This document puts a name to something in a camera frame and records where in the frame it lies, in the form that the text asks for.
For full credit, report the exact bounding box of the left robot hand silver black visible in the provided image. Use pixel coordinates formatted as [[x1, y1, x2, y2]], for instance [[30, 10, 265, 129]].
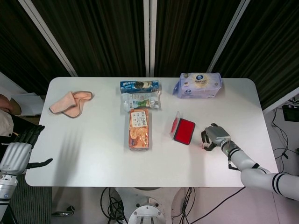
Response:
[[0, 125, 54, 176]]

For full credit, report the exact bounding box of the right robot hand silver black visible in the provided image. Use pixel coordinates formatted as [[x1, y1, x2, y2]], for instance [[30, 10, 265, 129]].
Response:
[[200, 123, 231, 151]]

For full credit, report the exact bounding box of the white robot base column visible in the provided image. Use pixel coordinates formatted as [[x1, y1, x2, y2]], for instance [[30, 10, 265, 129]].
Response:
[[114, 187, 187, 224]]

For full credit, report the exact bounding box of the red ink pad case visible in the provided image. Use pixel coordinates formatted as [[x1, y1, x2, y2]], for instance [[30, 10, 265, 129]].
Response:
[[169, 111, 196, 146]]

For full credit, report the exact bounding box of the person in beige clothes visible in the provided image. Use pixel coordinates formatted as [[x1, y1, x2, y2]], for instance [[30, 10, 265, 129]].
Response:
[[0, 93, 40, 139]]

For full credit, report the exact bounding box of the purple tissue pack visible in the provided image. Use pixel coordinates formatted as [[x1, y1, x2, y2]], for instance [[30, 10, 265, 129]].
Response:
[[172, 72, 223, 99]]

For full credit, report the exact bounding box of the white cardboard box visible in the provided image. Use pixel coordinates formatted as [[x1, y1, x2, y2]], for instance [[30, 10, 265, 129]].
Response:
[[9, 92, 45, 117]]

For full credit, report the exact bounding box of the chrome caster wheel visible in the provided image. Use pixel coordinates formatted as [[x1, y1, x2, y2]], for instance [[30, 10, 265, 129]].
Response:
[[51, 204, 76, 217]]

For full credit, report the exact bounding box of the pink cloth grey trim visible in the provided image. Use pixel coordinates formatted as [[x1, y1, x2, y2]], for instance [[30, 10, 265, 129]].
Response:
[[48, 91, 93, 119]]

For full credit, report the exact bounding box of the orange cracker box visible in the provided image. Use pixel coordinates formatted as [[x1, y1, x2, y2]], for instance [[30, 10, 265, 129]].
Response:
[[127, 109, 153, 152]]

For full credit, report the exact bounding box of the black monitor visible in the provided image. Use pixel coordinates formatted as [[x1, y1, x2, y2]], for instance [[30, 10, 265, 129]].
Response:
[[282, 104, 299, 122]]

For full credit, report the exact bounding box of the clear snack bag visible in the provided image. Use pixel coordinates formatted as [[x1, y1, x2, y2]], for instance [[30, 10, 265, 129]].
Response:
[[121, 91, 162, 114]]

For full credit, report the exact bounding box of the blue cookie box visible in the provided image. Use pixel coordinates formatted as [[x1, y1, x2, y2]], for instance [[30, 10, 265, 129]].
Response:
[[120, 80, 162, 95]]

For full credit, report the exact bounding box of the black pleated curtain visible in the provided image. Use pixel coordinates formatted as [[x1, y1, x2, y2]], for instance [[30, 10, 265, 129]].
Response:
[[213, 0, 299, 111], [0, 0, 72, 94], [153, 0, 243, 77], [31, 0, 150, 77]]

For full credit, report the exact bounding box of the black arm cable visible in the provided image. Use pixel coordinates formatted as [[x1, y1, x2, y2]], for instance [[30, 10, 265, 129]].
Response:
[[184, 186, 246, 224]]

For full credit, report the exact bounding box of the black floor cable bundle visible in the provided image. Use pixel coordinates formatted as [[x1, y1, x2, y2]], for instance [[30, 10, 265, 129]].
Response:
[[100, 187, 128, 224], [272, 107, 299, 175], [171, 187, 196, 224]]

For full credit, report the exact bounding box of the white partition post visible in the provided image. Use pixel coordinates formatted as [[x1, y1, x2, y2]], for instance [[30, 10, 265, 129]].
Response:
[[18, 0, 78, 77], [206, 0, 251, 73], [143, 0, 157, 77], [263, 87, 299, 115]]

